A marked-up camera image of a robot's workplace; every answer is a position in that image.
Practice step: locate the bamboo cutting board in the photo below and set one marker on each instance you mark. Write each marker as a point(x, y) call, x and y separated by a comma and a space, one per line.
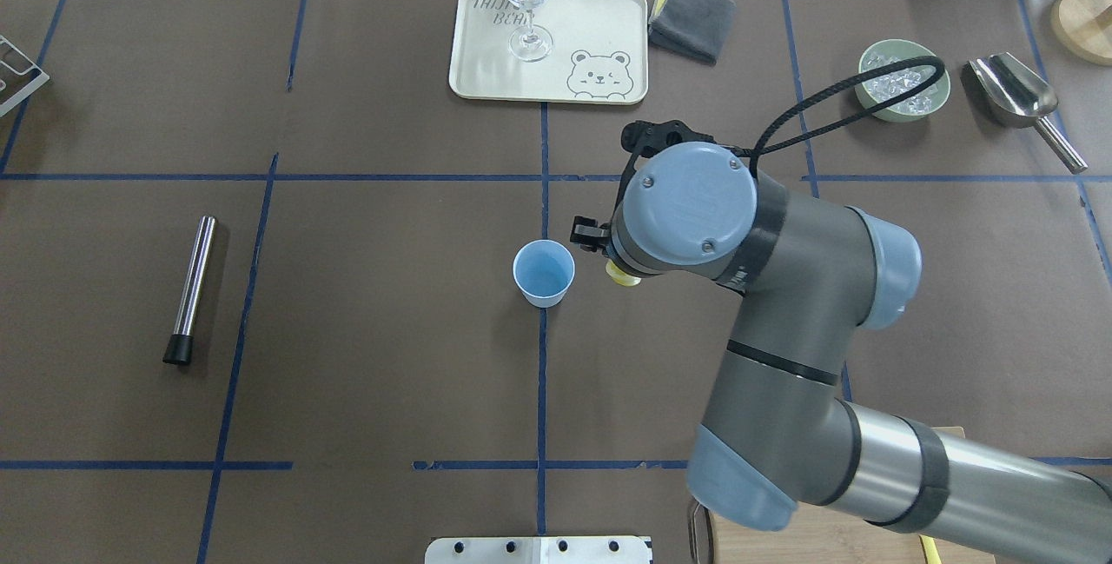
point(815, 535)

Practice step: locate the cream bear serving tray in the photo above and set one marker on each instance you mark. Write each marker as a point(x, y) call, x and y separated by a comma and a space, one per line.
point(599, 54)

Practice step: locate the yellow lemon half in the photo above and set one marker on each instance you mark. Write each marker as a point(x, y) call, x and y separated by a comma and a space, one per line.
point(619, 276)

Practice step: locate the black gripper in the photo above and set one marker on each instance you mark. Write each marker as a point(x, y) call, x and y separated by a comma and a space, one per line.
point(589, 235)

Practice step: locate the white wire cup rack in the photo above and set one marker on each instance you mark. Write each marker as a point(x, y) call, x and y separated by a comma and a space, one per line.
point(20, 77)

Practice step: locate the steel muddler black tip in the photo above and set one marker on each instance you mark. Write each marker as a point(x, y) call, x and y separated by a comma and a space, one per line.
point(178, 351)

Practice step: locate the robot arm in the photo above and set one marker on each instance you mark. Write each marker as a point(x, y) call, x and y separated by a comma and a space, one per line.
point(775, 433)

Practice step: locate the light blue plastic cup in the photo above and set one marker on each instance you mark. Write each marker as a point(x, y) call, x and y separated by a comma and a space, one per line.
point(543, 271)

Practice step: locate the wooden mug tree stand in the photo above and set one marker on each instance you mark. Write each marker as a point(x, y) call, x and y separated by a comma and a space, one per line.
point(1083, 27)

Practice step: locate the steel ice scoop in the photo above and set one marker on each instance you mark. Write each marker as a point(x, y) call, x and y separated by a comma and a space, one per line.
point(1019, 98)

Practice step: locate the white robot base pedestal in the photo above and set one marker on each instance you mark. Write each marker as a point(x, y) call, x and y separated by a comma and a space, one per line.
point(541, 549)

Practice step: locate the yellow plastic knife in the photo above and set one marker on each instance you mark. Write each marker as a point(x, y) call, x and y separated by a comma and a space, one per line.
point(930, 550)

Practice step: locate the grey folded cloth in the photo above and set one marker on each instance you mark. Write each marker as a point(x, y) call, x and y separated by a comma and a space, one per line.
point(697, 29)

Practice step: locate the green bowl of ice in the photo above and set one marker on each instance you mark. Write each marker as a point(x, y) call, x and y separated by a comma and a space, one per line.
point(879, 89)

